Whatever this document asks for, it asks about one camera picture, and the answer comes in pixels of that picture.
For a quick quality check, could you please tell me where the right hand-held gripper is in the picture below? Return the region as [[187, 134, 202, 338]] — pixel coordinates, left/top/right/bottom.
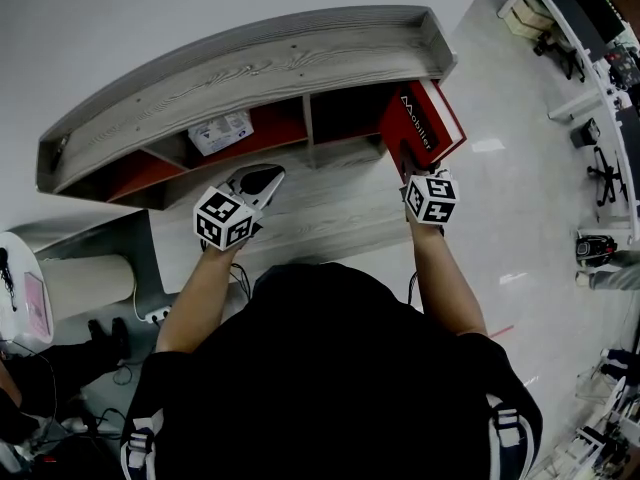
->
[[397, 139, 461, 237]]

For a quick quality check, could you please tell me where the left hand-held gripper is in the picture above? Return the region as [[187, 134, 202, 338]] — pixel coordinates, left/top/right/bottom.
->
[[193, 163, 288, 253]]

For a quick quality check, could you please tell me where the red hardcover book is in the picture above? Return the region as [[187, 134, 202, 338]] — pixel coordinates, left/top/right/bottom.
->
[[378, 78, 469, 182]]

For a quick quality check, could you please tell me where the grey wooden desk hutch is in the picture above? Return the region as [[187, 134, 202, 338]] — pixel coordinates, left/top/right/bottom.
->
[[35, 4, 459, 213]]

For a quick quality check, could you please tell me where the person's left forearm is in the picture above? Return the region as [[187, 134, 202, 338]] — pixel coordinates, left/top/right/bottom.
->
[[155, 245, 236, 354]]

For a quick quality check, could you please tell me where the person's right forearm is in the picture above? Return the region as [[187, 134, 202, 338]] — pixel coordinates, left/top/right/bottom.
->
[[409, 222, 489, 338]]

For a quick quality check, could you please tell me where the light grey wooden desk top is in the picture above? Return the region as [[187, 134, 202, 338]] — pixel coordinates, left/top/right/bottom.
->
[[147, 147, 416, 294]]

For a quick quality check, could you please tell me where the long white office desk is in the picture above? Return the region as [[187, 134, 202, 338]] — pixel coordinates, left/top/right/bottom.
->
[[497, 0, 640, 244]]

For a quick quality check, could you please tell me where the black computer monitor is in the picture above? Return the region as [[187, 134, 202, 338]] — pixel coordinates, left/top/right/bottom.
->
[[567, 0, 626, 44]]

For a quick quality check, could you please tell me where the pink booklet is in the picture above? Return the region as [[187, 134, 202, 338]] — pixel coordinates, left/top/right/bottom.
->
[[23, 271, 51, 337]]

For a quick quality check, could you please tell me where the white tissue box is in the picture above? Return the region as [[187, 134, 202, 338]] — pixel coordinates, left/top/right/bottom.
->
[[187, 110, 255, 157]]

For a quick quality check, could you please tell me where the black waste bin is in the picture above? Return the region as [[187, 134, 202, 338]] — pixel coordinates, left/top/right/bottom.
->
[[569, 117, 601, 150]]

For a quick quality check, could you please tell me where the beige storage crate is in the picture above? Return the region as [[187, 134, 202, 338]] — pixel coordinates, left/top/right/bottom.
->
[[514, 0, 555, 24], [504, 10, 544, 37]]

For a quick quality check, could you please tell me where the person's black shirt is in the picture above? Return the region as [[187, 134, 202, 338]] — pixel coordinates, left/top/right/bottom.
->
[[119, 261, 544, 480]]

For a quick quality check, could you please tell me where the black office chair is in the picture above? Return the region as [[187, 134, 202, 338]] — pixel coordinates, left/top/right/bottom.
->
[[587, 145, 629, 208], [532, 22, 589, 84]]

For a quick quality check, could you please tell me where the black bag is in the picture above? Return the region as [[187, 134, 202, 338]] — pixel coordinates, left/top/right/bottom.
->
[[574, 232, 619, 268]]

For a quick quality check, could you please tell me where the sticker covered board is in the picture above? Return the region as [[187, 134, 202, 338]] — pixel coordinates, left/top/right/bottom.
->
[[604, 47, 640, 89]]

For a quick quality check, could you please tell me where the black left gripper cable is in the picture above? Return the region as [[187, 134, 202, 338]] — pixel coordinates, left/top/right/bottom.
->
[[229, 261, 254, 299]]

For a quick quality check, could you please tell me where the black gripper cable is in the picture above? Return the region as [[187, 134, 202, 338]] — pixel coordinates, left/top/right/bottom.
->
[[229, 261, 254, 299], [407, 270, 426, 312]]

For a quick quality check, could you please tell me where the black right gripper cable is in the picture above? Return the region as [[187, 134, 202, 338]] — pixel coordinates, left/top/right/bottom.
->
[[407, 270, 426, 312]]

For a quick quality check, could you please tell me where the white power cable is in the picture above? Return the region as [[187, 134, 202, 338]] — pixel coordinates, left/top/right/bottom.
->
[[131, 280, 151, 322]]

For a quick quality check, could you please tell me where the white table with beige pedestal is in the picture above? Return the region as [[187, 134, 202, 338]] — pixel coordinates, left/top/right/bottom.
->
[[0, 231, 137, 343]]

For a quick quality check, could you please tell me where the black device with cable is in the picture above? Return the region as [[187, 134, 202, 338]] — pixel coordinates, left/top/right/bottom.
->
[[0, 247, 19, 313]]

